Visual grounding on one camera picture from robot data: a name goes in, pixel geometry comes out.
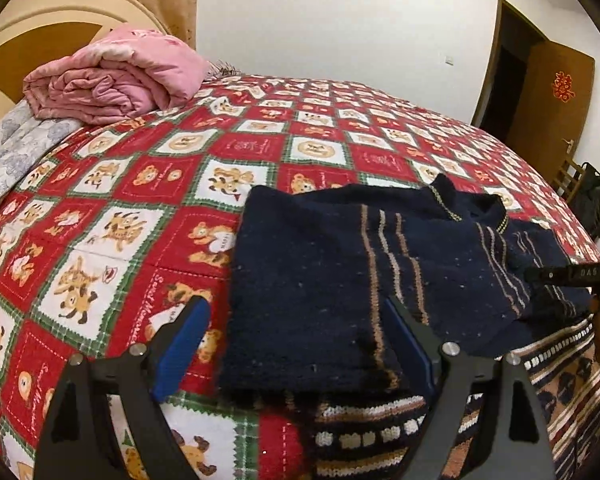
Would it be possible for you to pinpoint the grey floral pillow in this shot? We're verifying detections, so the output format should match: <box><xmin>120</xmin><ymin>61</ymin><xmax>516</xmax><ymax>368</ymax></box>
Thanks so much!
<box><xmin>0</xmin><ymin>99</ymin><xmax>83</xmax><ymax>203</ymax></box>

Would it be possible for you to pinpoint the pink folded quilt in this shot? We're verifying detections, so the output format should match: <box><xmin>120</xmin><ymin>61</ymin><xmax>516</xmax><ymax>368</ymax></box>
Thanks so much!
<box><xmin>22</xmin><ymin>25</ymin><xmax>210</xmax><ymax>126</ymax></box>

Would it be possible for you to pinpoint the wooden chair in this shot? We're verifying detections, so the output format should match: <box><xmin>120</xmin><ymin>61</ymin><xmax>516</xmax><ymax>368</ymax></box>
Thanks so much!
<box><xmin>550</xmin><ymin>156</ymin><xmax>585</xmax><ymax>204</ymax></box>

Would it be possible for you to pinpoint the red double happiness decal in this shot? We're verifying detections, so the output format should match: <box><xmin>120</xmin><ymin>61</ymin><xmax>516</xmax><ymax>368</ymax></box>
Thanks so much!
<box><xmin>552</xmin><ymin>70</ymin><xmax>576</xmax><ymax>103</ymax></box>

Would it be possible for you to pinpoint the red checkered bear bedspread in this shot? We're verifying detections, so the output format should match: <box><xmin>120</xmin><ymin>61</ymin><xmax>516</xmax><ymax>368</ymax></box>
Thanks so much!
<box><xmin>0</xmin><ymin>76</ymin><xmax>600</xmax><ymax>479</ymax></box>

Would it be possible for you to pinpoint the brown wooden door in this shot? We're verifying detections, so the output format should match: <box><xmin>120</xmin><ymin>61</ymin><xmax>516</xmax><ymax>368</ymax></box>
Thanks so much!
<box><xmin>506</xmin><ymin>41</ymin><xmax>595</xmax><ymax>181</ymax></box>

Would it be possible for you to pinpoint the dark door frame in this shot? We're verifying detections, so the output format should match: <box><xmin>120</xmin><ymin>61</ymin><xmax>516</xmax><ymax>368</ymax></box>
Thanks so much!
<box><xmin>471</xmin><ymin>0</ymin><xmax>548</xmax><ymax>143</ymax></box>

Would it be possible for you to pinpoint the navy patterned knit sweater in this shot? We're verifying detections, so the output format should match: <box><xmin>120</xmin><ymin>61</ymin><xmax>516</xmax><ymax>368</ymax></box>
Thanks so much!
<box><xmin>219</xmin><ymin>176</ymin><xmax>600</xmax><ymax>479</ymax></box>

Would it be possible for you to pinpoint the cream round wooden headboard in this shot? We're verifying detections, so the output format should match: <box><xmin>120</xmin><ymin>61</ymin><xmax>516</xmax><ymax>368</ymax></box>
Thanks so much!
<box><xmin>0</xmin><ymin>0</ymin><xmax>166</xmax><ymax>119</ymax></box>

